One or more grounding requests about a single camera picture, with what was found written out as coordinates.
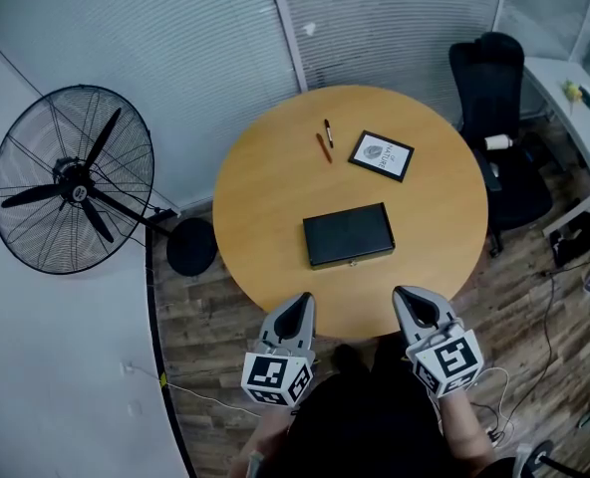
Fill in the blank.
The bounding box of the white desk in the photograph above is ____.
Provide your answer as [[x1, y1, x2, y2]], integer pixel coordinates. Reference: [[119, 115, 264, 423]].
[[521, 56, 590, 238]]

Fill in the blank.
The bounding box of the black floor cable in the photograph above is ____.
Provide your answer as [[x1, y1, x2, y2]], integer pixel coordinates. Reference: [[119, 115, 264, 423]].
[[508, 259, 590, 417]]

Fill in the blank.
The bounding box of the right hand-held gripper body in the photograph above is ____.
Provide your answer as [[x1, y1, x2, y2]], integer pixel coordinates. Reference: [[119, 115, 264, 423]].
[[405, 319, 485, 399]]

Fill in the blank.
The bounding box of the black framed picture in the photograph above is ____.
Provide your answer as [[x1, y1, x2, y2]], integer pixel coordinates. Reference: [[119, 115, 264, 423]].
[[347, 129, 416, 184]]

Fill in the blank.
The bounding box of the white floor cable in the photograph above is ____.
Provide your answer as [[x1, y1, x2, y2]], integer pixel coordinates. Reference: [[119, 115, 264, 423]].
[[128, 363, 264, 417]]

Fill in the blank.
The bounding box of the red pen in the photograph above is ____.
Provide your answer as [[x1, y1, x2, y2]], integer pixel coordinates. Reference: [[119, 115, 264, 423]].
[[316, 132, 334, 164]]

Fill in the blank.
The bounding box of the person's left forearm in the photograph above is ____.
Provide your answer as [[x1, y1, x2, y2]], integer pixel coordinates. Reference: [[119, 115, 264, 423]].
[[247, 405, 296, 478]]

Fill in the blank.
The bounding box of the person's right forearm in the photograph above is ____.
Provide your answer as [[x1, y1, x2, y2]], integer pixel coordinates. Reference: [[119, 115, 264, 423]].
[[439, 393, 495, 478]]

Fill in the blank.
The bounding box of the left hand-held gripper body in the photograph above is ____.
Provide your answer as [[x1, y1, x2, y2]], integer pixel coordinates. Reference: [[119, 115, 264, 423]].
[[240, 341, 318, 409]]

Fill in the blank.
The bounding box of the black office chair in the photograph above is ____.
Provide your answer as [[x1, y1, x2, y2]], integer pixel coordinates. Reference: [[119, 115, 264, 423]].
[[447, 31, 555, 258]]

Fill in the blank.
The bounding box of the black standing fan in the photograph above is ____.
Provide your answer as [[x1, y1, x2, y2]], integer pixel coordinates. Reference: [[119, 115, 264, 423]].
[[0, 84, 220, 278]]

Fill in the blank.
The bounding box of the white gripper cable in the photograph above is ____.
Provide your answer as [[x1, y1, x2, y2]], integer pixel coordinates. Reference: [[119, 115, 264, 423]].
[[468, 365, 518, 447]]

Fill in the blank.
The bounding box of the person's black clothing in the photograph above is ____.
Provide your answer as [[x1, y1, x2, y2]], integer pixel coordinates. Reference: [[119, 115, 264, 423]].
[[229, 336, 520, 478]]

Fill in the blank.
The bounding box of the black bag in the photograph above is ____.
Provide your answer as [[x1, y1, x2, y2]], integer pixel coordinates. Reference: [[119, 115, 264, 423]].
[[548, 211, 590, 268]]

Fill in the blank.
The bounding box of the black metal box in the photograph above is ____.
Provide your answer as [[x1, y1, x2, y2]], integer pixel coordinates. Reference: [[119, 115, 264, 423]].
[[302, 201, 397, 272]]

